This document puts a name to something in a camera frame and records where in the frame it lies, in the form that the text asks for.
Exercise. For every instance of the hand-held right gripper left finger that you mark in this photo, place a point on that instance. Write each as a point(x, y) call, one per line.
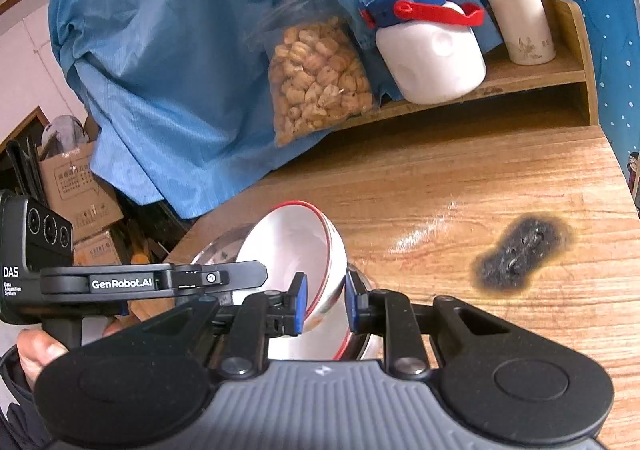
point(301, 302)

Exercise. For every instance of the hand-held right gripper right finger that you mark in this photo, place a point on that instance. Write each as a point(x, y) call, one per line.
point(351, 302)

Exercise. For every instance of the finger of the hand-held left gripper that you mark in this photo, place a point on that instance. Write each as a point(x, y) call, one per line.
point(230, 276)

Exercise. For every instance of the round steel plate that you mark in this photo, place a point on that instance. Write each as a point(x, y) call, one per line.
point(215, 250)

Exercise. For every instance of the white bowl with red rim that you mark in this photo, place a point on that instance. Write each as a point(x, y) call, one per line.
point(290, 255)

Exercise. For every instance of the person's left forearm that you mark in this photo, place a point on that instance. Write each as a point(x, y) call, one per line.
point(20, 410)

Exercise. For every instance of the person's left hand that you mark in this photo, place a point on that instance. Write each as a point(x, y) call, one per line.
point(37, 350)

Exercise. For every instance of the small cardboard box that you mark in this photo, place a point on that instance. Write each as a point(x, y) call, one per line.
point(100, 247)

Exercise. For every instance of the printed cardboard box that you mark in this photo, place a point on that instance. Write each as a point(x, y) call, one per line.
point(75, 190)

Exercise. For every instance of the dark metal rack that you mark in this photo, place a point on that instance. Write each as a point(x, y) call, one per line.
point(22, 170)

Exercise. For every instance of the grey cloth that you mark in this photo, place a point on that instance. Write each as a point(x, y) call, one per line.
point(62, 130)

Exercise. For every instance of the clear bag of snacks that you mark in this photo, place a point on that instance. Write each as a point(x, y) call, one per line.
point(315, 80)

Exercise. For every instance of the white bottle with blue lid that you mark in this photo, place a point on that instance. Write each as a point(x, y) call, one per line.
point(430, 60)

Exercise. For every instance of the wooden desk shelf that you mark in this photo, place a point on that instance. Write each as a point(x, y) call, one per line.
point(500, 78)

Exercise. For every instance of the white thermos with steel lid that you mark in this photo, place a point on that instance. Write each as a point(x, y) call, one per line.
point(520, 25)

